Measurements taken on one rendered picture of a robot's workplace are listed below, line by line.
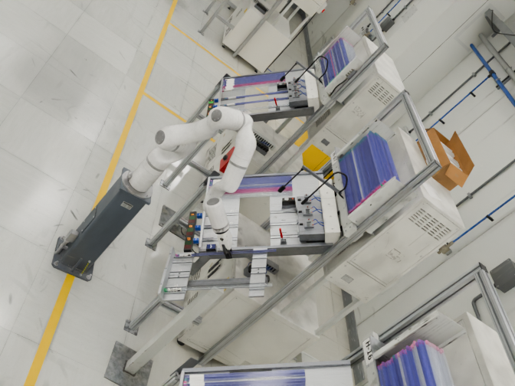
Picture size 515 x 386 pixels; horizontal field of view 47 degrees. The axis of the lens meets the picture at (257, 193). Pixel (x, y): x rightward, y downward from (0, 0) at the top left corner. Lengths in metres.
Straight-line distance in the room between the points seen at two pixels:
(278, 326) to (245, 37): 4.71
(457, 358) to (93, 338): 1.95
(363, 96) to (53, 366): 2.66
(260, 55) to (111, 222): 4.69
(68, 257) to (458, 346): 2.18
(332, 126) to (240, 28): 3.38
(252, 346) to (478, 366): 1.71
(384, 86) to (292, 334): 1.84
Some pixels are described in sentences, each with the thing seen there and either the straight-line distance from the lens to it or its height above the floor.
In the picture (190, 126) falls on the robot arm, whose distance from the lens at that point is 2.92.
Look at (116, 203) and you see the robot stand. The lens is 3.24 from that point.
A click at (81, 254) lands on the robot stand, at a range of 3.54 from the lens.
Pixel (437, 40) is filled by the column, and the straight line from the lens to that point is 6.15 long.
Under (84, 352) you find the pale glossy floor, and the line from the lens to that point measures 3.37.
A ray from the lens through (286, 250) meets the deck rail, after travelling 3.13.
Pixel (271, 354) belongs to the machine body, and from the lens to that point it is 3.75.
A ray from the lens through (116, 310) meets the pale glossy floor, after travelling 3.63.
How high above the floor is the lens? 2.55
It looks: 27 degrees down
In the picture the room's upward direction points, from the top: 45 degrees clockwise
